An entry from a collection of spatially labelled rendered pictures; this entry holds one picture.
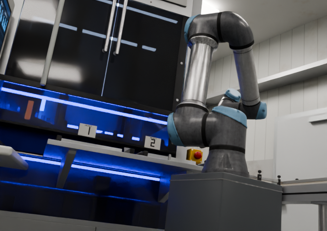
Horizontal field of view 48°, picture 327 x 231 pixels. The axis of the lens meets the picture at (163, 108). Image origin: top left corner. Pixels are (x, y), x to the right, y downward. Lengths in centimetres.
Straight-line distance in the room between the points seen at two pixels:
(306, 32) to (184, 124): 437
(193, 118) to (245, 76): 36
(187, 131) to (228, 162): 18
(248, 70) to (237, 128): 37
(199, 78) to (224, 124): 22
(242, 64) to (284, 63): 404
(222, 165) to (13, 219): 102
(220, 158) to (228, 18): 53
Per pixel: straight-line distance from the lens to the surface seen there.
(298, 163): 487
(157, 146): 194
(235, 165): 115
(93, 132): 187
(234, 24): 141
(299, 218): 478
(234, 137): 118
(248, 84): 153
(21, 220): 182
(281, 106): 531
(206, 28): 142
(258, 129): 547
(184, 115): 125
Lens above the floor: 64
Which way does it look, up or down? 17 degrees up
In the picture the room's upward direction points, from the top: 7 degrees clockwise
